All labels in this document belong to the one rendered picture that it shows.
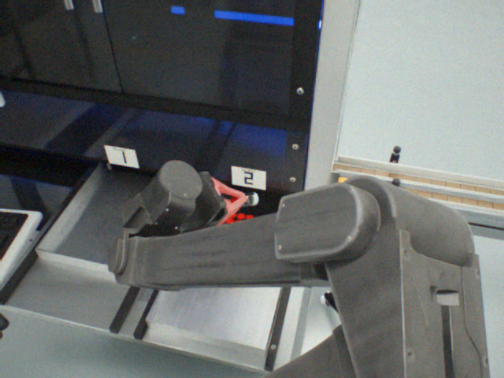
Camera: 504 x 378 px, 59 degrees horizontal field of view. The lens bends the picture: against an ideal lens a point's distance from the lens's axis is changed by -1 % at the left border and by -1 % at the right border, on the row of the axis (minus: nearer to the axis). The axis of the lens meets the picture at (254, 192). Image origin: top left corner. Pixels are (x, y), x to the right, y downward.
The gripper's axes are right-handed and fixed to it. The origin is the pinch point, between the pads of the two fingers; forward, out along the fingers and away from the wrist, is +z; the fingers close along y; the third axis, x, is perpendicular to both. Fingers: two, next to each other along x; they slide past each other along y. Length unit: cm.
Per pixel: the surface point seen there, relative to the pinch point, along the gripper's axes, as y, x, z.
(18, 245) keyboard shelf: 70, -37, -10
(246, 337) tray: 29.7, 16.4, 12.5
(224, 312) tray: 32.3, 9.2, 12.7
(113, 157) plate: 37, -40, 8
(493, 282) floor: 45, 41, 171
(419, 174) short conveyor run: 0, 1, 67
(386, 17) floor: 41, -191, 350
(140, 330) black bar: 40.1, 4.4, -3.4
